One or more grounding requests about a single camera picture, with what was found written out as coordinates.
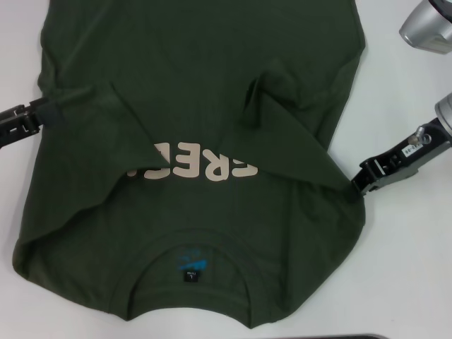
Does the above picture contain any dark green FREE t-shirt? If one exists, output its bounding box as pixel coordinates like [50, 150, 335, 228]
[11, 0, 369, 331]

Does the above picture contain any dark flat strip grey rim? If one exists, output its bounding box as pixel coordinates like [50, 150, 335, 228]
[316, 333, 391, 339]

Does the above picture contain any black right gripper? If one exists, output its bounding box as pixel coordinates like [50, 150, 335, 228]
[350, 119, 452, 205]

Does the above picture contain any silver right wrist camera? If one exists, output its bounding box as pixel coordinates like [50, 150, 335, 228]
[398, 0, 452, 57]

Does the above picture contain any right gripper cable metal plug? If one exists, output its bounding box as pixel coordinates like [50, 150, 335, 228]
[413, 126, 432, 146]

